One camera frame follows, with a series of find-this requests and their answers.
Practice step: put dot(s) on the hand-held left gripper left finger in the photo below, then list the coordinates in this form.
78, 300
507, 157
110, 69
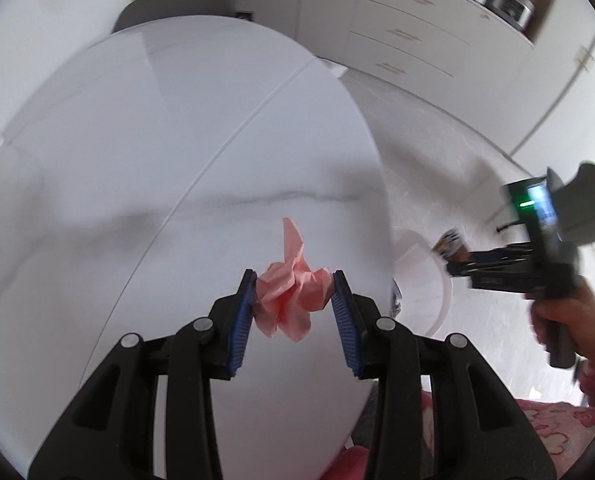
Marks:
242, 320

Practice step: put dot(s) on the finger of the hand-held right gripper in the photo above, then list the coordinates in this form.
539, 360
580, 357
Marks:
502, 253
492, 277

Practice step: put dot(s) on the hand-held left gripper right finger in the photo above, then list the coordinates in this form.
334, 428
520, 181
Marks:
347, 330

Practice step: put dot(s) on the striped orange snack wrapper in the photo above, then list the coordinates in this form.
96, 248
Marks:
450, 245

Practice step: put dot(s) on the pink paper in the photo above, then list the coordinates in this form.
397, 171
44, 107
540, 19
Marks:
292, 300

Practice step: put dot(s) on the white trash bin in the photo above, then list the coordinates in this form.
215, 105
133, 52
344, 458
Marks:
422, 295

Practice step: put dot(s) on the person's right hand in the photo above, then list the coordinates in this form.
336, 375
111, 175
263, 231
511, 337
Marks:
592, 310

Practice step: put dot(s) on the red cloth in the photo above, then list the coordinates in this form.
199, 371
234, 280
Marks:
347, 462

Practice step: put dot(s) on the pink printed blanket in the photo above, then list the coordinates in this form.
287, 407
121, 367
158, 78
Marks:
557, 425

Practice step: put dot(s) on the white drawer cabinet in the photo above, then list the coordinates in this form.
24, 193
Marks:
417, 35

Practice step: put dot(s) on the grey chair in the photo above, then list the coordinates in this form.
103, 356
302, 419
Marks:
177, 5

